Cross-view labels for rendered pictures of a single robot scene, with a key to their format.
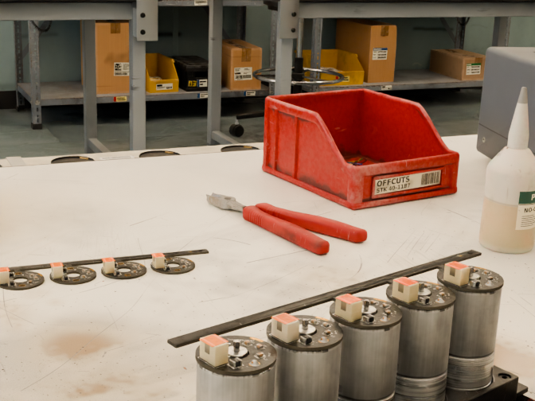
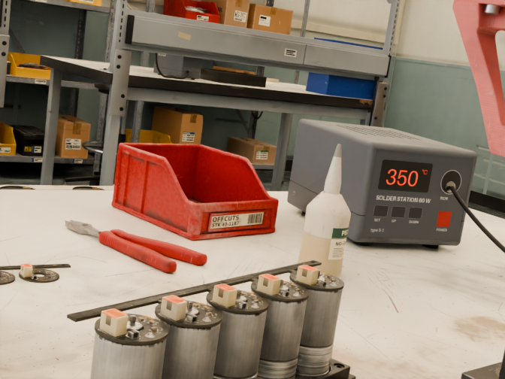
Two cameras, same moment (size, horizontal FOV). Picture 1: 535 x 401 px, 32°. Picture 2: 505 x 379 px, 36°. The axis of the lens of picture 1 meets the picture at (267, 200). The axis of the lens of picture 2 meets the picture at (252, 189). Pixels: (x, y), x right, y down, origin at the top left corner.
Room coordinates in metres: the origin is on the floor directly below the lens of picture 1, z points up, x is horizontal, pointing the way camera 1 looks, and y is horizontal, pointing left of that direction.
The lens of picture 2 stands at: (0.01, 0.03, 0.91)
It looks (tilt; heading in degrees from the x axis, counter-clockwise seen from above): 10 degrees down; 348
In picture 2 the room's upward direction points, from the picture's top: 8 degrees clockwise
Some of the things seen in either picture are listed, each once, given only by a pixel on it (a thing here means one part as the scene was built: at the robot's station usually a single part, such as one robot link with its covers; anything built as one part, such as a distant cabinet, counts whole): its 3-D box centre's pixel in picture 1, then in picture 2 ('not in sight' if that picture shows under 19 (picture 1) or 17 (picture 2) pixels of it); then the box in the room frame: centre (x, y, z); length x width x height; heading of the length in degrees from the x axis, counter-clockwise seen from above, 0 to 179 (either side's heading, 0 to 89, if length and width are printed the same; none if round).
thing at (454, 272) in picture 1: (458, 273); (308, 274); (0.32, -0.07, 0.82); 0.01 x 0.01 x 0.01; 40
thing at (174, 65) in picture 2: not in sight; (177, 65); (3.10, -0.27, 0.80); 0.15 x 0.12 x 0.10; 44
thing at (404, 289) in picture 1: (407, 289); (270, 284); (0.31, -0.05, 0.82); 0.01 x 0.01 x 0.01; 40
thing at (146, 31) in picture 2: not in sight; (271, 52); (3.10, -0.64, 0.90); 1.30 x 0.06 x 0.12; 114
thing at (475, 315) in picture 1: (463, 336); (308, 330); (0.33, -0.08, 0.79); 0.02 x 0.02 x 0.05
